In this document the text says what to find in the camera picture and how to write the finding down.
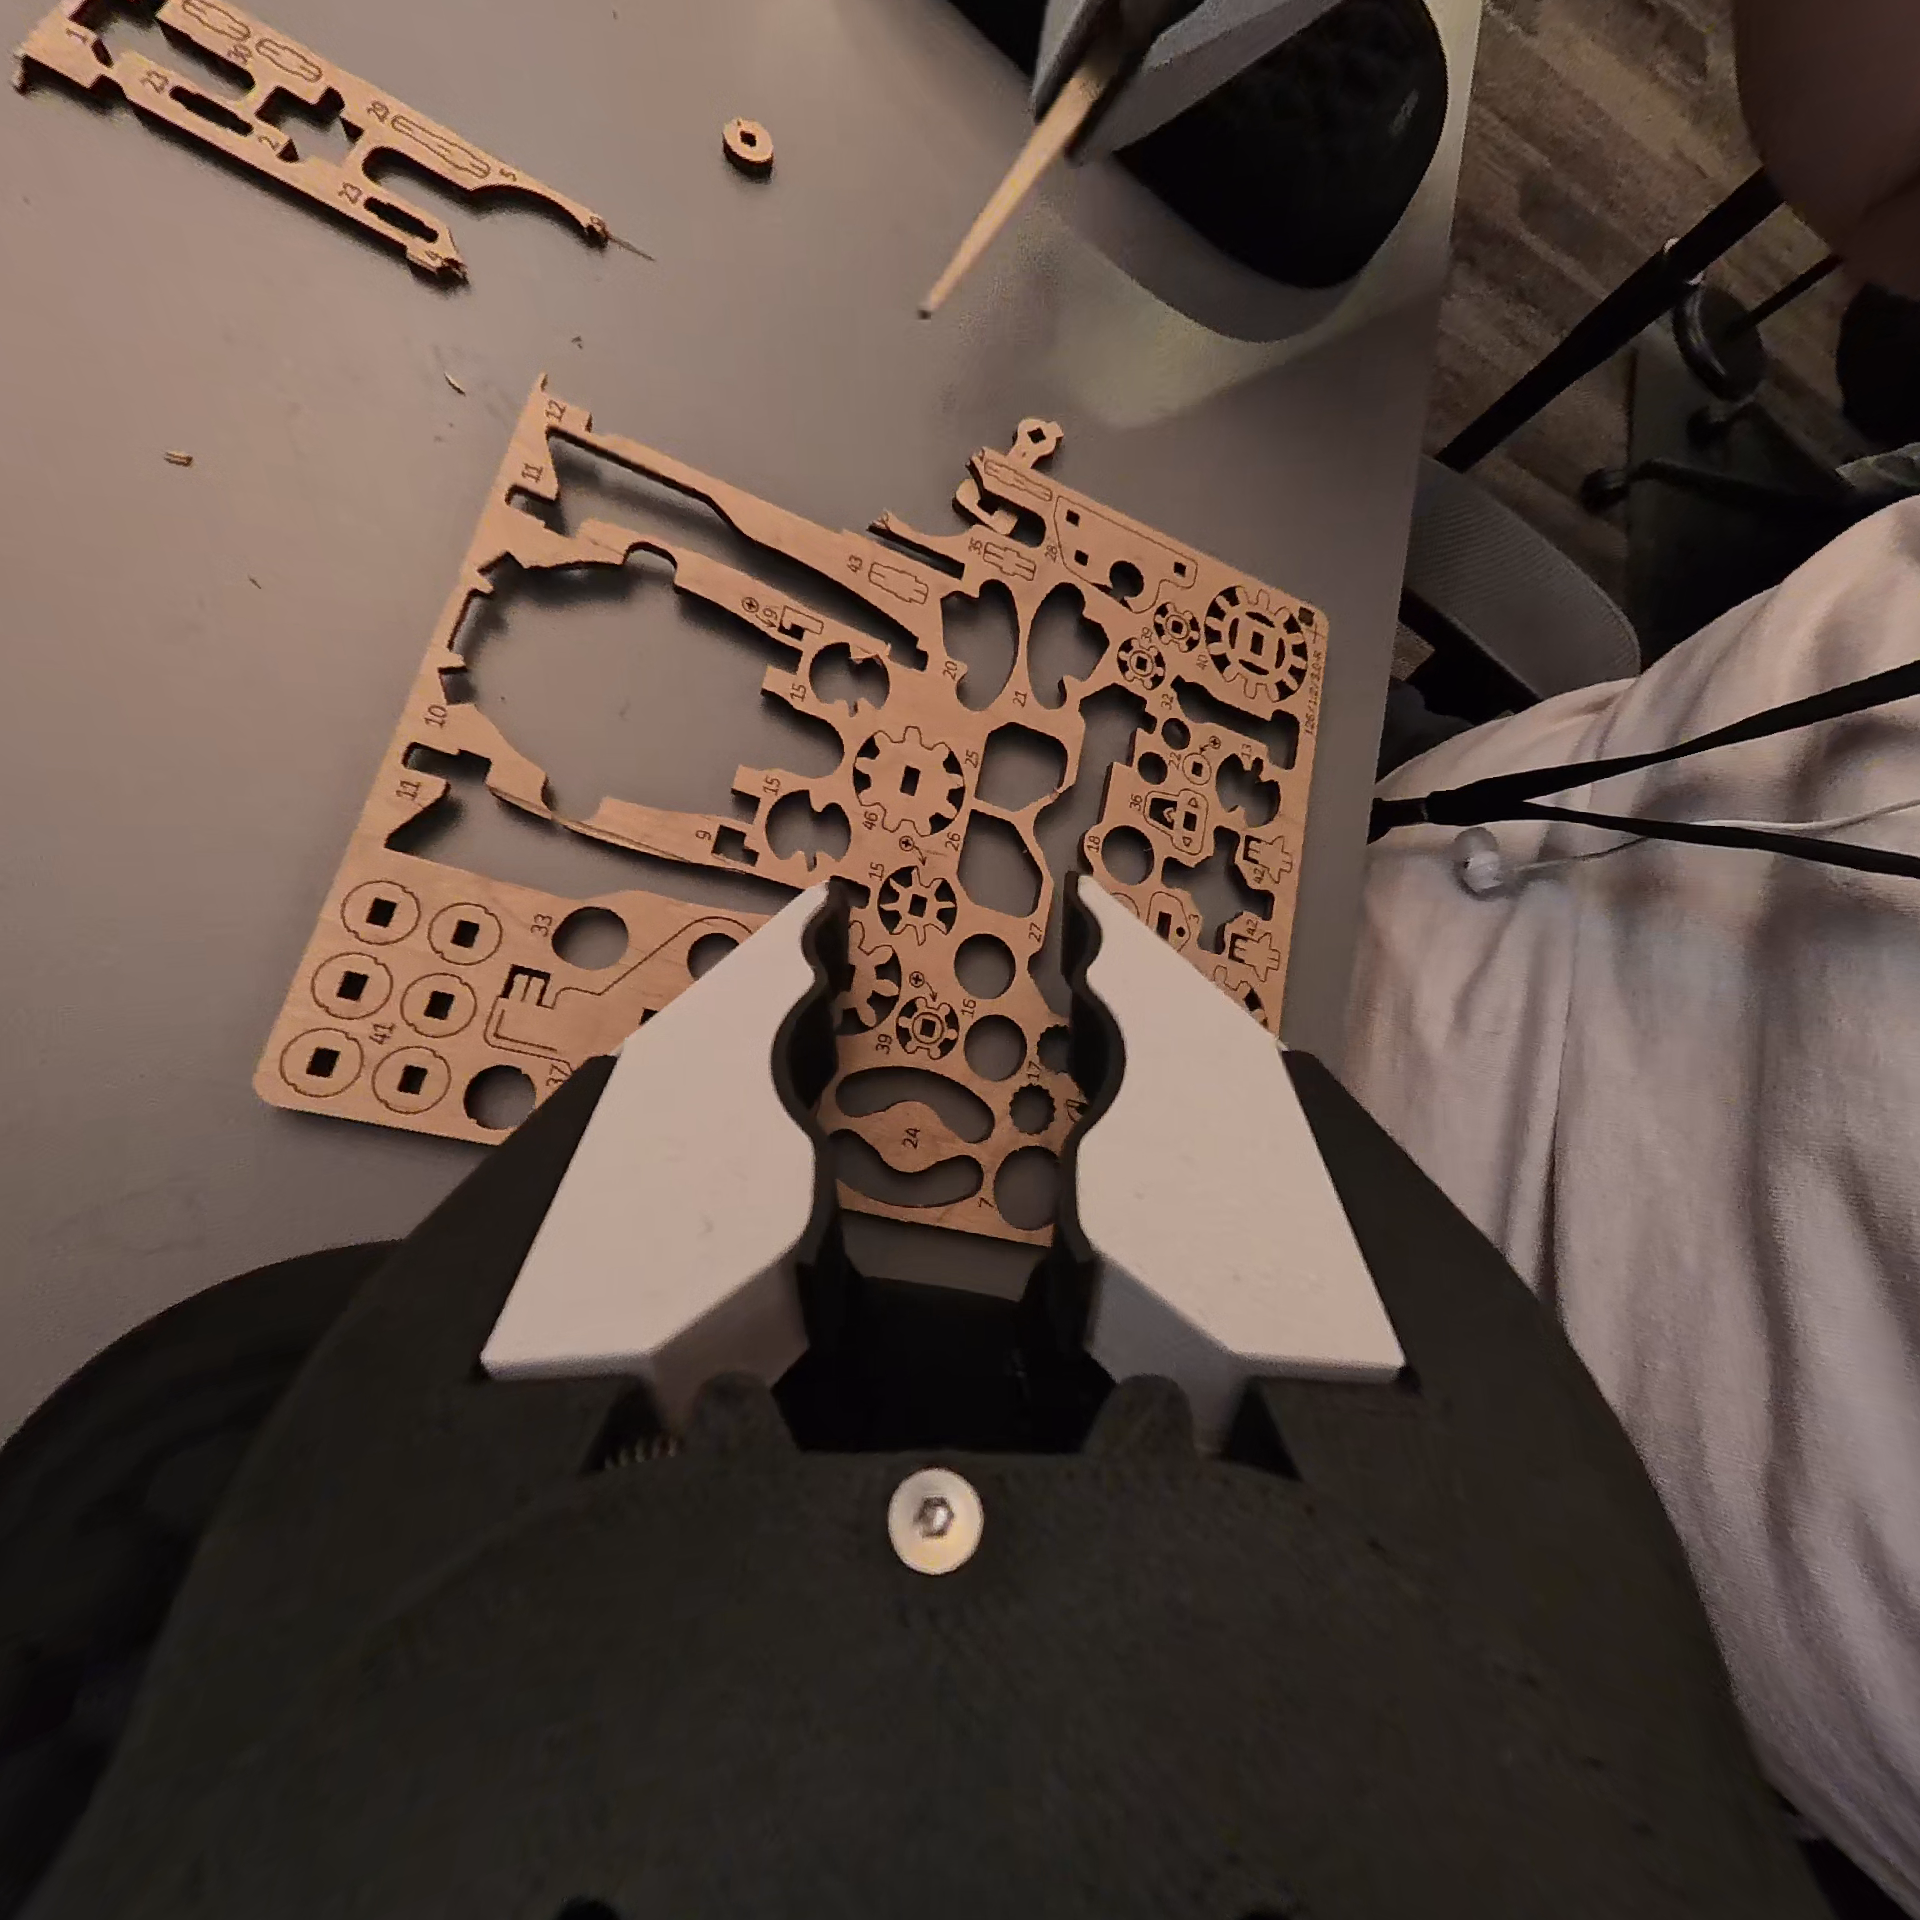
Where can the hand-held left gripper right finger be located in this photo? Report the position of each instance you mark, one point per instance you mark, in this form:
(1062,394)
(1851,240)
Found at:
(1231,1202)

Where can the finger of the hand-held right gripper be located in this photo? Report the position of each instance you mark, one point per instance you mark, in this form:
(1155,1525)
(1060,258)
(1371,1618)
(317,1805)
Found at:
(1078,45)
(1185,68)

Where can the grey office chair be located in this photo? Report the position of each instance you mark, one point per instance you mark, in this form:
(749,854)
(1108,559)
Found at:
(1517,587)

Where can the thin wooden stick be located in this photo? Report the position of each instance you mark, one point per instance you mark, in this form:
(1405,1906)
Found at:
(1005,196)

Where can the black table frame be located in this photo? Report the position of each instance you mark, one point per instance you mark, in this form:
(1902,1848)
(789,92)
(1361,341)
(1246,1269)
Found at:
(1590,333)

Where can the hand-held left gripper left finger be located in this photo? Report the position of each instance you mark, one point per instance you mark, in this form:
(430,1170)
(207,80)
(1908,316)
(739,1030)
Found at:
(645,1202)

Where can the white earphone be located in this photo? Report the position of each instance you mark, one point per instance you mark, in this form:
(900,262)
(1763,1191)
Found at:
(1478,868)

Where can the small wooden parts strip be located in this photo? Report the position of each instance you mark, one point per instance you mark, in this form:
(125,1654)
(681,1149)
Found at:
(494,184)

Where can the large wooden parts sheet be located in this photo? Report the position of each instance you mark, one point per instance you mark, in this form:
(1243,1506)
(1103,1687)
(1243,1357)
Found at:
(451,886)

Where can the person's right forearm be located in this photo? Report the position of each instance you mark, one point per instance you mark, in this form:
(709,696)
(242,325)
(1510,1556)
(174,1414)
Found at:
(1861,120)

